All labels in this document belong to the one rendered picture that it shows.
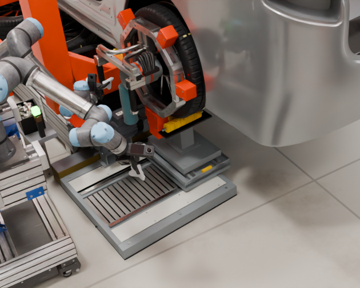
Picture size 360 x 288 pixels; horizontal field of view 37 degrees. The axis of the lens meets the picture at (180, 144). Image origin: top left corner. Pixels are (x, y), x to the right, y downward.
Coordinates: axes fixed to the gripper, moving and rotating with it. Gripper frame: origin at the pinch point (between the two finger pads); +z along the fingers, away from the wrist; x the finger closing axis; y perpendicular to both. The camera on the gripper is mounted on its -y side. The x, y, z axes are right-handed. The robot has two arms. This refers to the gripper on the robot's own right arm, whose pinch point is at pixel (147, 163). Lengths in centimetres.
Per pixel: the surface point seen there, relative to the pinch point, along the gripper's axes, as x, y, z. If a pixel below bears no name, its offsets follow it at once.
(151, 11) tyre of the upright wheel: -96, 17, 17
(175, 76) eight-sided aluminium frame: -61, 6, 30
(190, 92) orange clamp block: -53, -1, 35
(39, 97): -91, 133, 71
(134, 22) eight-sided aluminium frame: -91, 27, 17
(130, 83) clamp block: -53, 24, 17
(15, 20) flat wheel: -185, 194, 90
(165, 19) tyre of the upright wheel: -88, 7, 16
